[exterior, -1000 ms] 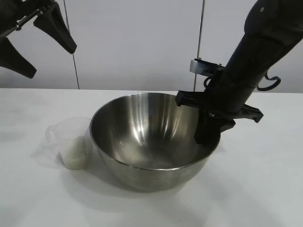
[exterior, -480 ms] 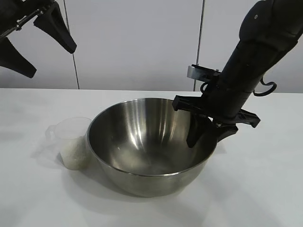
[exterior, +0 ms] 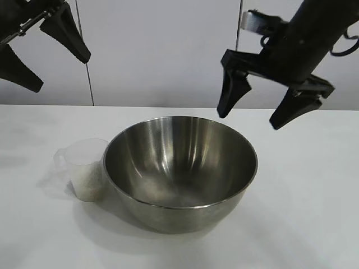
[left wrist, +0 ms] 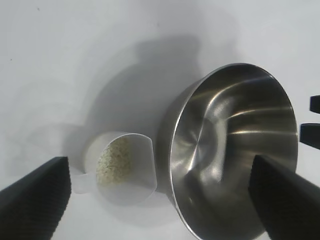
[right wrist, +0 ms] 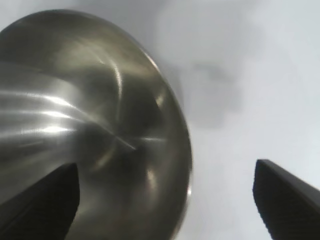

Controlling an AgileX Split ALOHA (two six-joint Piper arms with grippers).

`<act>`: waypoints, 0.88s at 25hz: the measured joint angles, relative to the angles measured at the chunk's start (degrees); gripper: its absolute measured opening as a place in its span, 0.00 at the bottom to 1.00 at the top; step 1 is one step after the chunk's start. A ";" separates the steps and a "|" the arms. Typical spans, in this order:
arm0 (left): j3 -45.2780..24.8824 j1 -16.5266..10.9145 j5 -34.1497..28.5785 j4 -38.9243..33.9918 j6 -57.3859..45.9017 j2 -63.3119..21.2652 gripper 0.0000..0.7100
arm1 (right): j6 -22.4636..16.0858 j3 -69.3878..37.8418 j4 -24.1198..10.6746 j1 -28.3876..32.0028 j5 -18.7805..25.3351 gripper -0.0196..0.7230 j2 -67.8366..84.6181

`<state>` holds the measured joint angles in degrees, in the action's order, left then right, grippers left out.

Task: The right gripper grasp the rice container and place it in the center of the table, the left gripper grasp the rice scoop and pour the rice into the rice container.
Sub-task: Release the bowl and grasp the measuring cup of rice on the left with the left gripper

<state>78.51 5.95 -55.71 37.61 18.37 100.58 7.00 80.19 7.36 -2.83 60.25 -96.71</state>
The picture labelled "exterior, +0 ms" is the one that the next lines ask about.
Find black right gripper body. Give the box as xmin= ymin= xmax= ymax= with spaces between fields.
xmin=220 ymin=12 xmax=336 ymax=99

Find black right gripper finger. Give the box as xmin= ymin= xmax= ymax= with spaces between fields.
xmin=269 ymin=87 xmax=323 ymax=131
xmin=217 ymin=64 xmax=252 ymax=119

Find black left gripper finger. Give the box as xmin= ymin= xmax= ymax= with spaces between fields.
xmin=0 ymin=43 xmax=44 ymax=94
xmin=38 ymin=0 xmax=92 ymax=65

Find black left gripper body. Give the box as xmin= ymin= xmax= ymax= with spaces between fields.
xmin=0 ymin=0 xmax=61 ymax=48

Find stainless steel mixing bowl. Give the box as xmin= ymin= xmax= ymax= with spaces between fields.
xmin=102 ymin=115 xmax=259 ymax=235

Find clear plastic measuring cup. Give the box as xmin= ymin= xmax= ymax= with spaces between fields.
xmin=52 ymin=138 xmax=110 ymax=202

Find white rice grains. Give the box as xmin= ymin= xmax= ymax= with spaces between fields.
xmin=70 ymin=162 xmax=108 ymax=202

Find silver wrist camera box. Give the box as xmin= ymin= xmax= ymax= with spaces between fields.
xmin=242 ymin=10 xmax=281 ymax=33

